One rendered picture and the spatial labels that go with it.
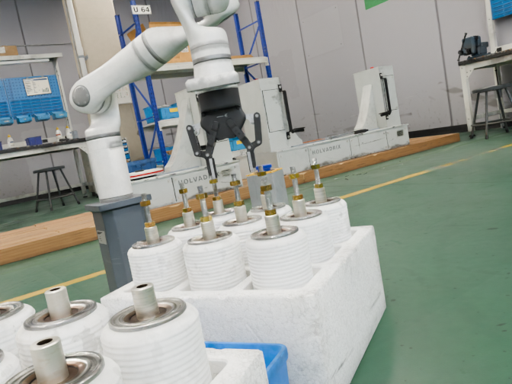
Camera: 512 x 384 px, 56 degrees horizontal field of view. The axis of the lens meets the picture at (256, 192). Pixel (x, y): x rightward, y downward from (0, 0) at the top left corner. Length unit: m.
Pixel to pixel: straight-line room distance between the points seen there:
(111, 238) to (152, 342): 0.90
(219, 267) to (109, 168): 0.65
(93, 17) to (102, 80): 6.29
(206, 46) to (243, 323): 0.46
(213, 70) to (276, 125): 2.73
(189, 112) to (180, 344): 2.92
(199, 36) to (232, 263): 0.39
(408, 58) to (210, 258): 6.05
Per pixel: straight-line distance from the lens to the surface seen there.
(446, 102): 6.39
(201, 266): 0.77
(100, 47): 7.49
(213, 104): 0.85
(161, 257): 0.83
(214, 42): 0.87
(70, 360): 0.44
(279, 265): 0.71
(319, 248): 0.82
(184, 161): 3.27
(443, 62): 6.40
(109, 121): 1.37
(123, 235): 1.33
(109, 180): 1.34
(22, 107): 6.89
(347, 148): 3.95
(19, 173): 9.22
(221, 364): 0.54
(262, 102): 3.54
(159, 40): 1.24
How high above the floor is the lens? 0.40
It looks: 7 degrees down
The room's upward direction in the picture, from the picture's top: 10 degrees counter-clockwise
